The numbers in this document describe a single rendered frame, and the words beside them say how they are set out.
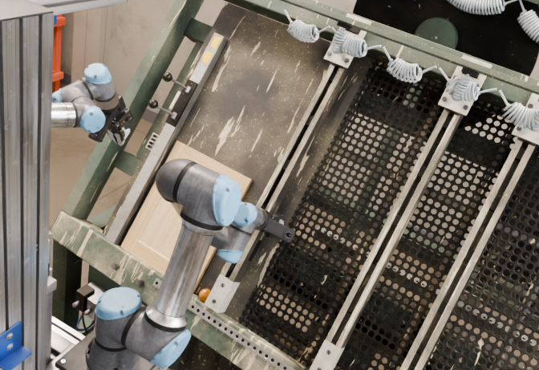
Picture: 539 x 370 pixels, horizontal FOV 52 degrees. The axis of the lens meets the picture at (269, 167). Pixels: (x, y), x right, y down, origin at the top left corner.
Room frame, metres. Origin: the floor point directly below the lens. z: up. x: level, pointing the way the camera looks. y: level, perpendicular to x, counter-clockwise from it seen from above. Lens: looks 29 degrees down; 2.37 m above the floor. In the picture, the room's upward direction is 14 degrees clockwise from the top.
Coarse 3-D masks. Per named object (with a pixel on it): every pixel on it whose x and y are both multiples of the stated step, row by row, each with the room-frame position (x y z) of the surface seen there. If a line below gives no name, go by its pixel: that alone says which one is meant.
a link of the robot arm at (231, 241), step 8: (224, 232) 1.42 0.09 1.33; (232, 232) 1.41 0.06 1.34; (240, 232) 1.41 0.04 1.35; (216, 240) 1.40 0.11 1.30; (224, 240) 1.39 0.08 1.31; (232, 240) 1.39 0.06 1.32; (240, 240) 1.40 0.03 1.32; (248, 240) 1.42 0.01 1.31; (224, 248) 1.38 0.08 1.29; (232, 248) 1.38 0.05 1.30; (240, 248) 1.39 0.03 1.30; (224, 256) 1.36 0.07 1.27; (232, 256) 1.37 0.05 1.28; (240, 256) 1.39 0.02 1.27
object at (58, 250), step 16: (112, 208) 2.11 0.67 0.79; (96, 224) 1.97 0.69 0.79; (64, 256) 1.79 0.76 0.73; (64, 272) 1.79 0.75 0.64; (80, 272) 1.86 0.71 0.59; (64, 288) 1.79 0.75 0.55; (64, 304) 1.78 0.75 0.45; (64, 320) 1.79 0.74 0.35; (80, 320) 1.96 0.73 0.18; (192, 336) 1.72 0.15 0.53; (192, 352) 1.74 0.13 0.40; (208, 352) 1.72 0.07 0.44; (192, 368) 1.75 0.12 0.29; (208, 368) 1.72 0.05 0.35; (224, 368) 1.62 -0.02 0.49; (240, 368) 1.65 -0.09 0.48
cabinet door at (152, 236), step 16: (176, 144) 1.97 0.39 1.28; (192, 160) 1.92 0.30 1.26; (208, 160) 1.91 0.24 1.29; (240, 176) 1.84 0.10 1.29; (144, 208) 1.83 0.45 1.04; (160, 208) 1.82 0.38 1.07; (144, 224) 1.78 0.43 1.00; (160, 224) 1.77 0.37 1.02; (176, 224) 1.76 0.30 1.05; (128, 240) 1.75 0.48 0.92; (144, 240) 1.74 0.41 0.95; (160, 240) 1.73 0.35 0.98; (144, 256) 1.70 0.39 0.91; (160, 256) 1.69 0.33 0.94; (208, 256) 1.66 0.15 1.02; (160, 272) 1.65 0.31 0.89
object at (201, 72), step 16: (208, 48) 2.19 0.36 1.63; (208, 64) 2.14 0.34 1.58; (192, 80) 2.11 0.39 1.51; (192, 96) 2.08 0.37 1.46; (176, 128) 2.01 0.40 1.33; (160, 144) 1.96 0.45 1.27; (160, 160) 1.94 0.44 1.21; (144, 176) 1.89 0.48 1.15; (144, 192) 1.87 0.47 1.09; (128, 208) 1.82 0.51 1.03; (112, 224) 1.79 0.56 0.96; (128, 224) 1.81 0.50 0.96; (112, 240) 1.74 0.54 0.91
